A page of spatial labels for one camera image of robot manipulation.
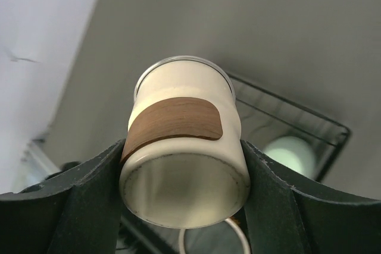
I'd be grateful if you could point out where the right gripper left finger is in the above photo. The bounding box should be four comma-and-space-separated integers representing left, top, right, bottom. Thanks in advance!
1, 140, 124, 253

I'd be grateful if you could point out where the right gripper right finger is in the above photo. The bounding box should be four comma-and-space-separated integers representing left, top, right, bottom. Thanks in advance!
241, 141, 380, 253

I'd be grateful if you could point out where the mint green plastic cup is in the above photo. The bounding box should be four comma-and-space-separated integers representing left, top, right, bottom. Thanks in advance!
263, 136, 317, 178

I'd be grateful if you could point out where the small steel cup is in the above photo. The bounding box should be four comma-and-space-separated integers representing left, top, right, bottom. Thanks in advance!
119, 56, 251, 228

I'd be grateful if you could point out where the red and black skull mug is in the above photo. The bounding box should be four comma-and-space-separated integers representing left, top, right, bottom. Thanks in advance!
177, 218, 251, 253

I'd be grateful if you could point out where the black wire dish rack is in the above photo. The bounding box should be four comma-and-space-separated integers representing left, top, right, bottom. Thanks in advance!
115, 71, 352, 254

